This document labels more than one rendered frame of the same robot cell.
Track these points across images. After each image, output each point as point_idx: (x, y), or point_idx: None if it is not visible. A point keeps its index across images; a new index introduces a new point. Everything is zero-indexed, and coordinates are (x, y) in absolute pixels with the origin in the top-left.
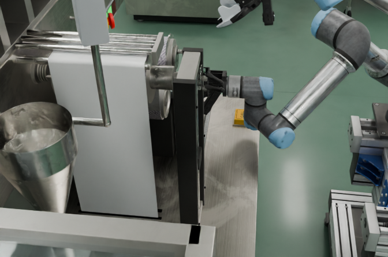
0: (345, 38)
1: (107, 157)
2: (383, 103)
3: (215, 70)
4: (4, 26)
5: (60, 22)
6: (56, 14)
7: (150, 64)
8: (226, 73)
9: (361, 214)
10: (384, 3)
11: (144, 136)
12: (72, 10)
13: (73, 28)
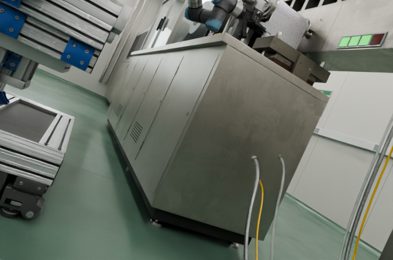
0: None
1: None
2: None
3: (251, 6)
4: (292, 6)
5: (313, 18)
6: (313, 13)
7: None
8: (244, 3)
9: (114, 36)
10: None
11: (237, 21)
12: (326, 17)
13: (319, 26)
